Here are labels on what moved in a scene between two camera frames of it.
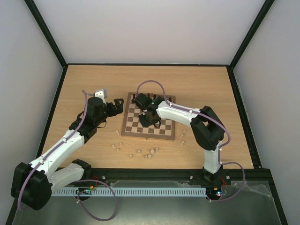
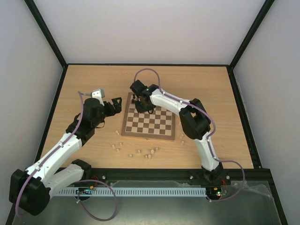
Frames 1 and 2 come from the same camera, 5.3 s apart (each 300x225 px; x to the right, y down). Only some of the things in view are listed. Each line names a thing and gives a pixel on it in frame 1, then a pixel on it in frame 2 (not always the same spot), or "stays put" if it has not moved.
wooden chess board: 131,125 stays put
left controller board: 85,190 stays put
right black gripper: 145,119 to 142,106
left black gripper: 120,108 stays put
